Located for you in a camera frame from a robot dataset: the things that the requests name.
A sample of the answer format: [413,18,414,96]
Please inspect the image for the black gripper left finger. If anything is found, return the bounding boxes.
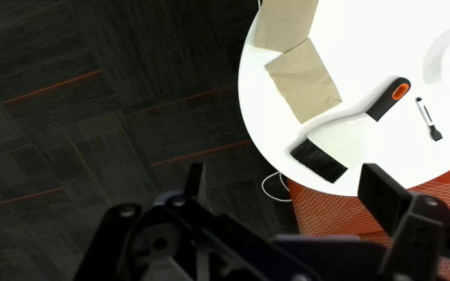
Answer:
[183,161,210,211]

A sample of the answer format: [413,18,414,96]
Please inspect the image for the white bowl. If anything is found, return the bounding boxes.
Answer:
[421,21,450,88]

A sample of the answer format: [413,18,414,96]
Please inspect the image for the white cable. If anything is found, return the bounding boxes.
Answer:
[260,169,294,205]

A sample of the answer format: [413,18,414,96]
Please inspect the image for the orange sofa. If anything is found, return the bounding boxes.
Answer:
[285,155,450,281]

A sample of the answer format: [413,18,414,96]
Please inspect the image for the brush with orange black handle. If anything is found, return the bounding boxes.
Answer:
[289,77,413,185]

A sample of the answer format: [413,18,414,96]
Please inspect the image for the black marker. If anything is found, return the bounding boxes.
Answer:
[414,96,444,144]

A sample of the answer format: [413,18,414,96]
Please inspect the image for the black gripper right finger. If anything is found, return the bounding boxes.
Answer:
[357,163,450,281]

